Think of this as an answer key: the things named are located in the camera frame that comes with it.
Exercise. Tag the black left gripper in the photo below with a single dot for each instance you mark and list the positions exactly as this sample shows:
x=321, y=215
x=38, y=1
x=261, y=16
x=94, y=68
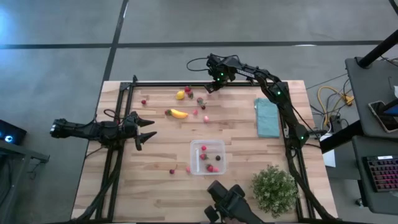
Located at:
x=129, y=129

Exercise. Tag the black round pole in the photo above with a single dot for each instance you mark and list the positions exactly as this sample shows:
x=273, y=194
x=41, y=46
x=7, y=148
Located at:
x=377, y=49

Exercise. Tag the yellow plastic banana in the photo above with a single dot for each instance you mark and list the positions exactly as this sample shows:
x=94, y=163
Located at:
x=179, y=114

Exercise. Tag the red cherry with stem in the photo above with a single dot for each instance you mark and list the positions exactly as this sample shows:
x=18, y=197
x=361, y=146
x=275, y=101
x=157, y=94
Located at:
x=172, y=171
x=143, y=101

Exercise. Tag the smartphone with brown case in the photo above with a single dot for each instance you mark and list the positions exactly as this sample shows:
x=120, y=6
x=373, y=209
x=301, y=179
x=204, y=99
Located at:
x=384, y=120

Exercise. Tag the grey metal cart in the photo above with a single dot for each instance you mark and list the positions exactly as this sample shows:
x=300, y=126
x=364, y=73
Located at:
x=18, y=152

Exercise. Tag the black aluminium table frame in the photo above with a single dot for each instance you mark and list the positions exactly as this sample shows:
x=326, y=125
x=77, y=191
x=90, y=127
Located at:
x=186, y=84

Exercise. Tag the folded teal cloth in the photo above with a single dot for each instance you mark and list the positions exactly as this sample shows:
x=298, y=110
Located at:
x=266, y=117

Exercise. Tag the black caster wheel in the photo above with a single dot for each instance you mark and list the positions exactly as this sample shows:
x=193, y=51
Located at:
x=359, y=202

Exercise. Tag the pink round fruit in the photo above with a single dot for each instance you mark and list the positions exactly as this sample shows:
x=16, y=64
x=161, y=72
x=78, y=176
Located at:
x=206, y=119
x=188, y=170
x=195, y=112

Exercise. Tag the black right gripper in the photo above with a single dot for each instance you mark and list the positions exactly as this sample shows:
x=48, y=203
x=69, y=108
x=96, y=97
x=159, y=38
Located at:
x=220, y=70

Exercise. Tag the device with blue screen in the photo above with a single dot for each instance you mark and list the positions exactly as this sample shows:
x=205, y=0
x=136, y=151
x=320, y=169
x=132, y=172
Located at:
x=393, y=111

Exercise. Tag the red plastic strawberry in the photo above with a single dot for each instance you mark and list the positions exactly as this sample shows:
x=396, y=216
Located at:
x=203, y=156
x=210, y=168
x=187, y=89
x=200, y=100
x=168, y=112
x=190, y=94

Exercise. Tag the black diagonal bar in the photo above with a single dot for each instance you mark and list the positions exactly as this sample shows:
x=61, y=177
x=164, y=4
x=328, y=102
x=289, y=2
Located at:
x=339, y=138

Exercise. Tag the black device with blue light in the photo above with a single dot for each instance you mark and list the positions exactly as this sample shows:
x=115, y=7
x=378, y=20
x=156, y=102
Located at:
x=15, y=132

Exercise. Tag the green artificial potted plant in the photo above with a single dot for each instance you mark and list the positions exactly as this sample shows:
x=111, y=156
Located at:
x=275, y=190

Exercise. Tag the white box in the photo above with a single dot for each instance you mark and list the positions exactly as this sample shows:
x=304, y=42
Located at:
x=329, y=158

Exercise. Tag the clear plastic tupperware container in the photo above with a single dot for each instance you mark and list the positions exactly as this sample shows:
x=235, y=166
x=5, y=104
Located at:
x=214, y=146

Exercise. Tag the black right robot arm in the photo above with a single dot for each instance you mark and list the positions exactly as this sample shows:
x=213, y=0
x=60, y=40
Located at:
x=280, y=99

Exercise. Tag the small red fruit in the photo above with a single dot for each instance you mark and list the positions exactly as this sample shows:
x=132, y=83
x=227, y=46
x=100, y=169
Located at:
x=203, y=148

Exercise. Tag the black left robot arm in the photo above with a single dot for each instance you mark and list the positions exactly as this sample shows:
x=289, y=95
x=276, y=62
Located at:
x=77, y=130

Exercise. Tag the grey desk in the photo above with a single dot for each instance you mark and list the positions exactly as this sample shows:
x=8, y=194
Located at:
x=367, y=87
x=360, y=174

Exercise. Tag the black power box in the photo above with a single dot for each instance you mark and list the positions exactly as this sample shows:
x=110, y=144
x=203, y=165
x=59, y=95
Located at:
x=335, y=122

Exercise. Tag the black keyboard with pink backlight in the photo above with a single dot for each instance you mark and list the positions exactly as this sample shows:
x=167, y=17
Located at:
x=384, y=172

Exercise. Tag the yellow plastic lemon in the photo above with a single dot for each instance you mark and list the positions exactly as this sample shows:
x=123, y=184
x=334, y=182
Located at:
x=180, y=95

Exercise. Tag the grey corner bracket plate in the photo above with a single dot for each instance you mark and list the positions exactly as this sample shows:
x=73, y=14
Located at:
x=126, y=86

